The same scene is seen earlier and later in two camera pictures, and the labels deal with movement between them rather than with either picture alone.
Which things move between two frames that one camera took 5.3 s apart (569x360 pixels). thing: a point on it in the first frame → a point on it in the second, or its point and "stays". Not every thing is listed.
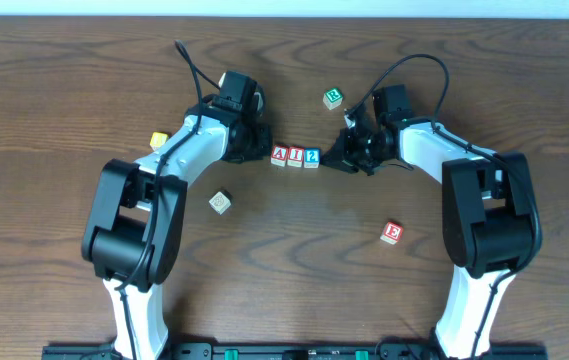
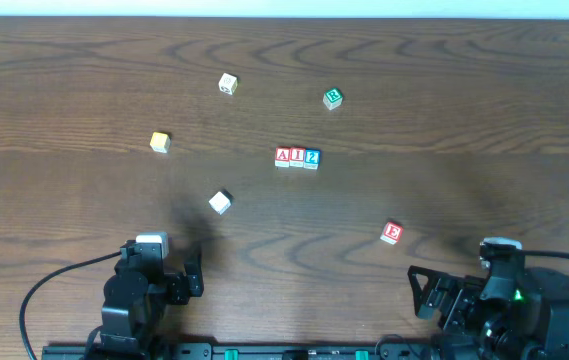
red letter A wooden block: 279,155 stays
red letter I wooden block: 295,157 stays
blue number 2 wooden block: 312,158 stays
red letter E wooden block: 392,233 stays
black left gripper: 259,141 → 182,288
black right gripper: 355,148 → 446,296
